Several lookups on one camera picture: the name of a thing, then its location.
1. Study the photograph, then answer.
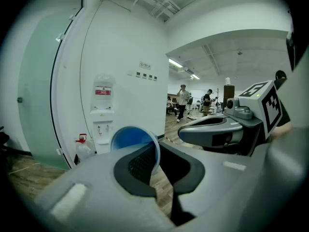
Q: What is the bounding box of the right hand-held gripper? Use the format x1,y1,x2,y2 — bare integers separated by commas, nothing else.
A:
178,80,283,157

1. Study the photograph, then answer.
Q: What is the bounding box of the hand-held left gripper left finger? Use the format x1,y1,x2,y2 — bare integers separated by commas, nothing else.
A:
35,141,175,232

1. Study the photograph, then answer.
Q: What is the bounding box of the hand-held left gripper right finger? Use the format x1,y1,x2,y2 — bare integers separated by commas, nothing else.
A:
158,127,307,231

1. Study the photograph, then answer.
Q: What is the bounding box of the blue cup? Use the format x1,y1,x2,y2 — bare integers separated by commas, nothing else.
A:
110,125,162,176

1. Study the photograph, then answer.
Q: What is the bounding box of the person's right forearm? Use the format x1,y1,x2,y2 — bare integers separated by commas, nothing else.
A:
271,123,293,138

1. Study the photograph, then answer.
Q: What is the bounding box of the white water dispenser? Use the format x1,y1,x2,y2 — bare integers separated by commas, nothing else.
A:
89,107,115,154

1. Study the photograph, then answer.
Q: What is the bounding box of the clear water bottle red label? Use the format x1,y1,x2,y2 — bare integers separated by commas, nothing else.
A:
91,73,116,111

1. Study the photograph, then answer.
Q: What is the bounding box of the brown cabinet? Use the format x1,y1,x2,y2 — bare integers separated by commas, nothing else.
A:
223,85,235,111

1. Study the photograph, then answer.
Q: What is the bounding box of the black equipment bag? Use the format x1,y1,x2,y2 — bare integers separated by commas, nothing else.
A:
0,126,15,159

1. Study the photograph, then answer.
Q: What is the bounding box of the frosted glass door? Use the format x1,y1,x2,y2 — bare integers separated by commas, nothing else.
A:
18,7,84,171

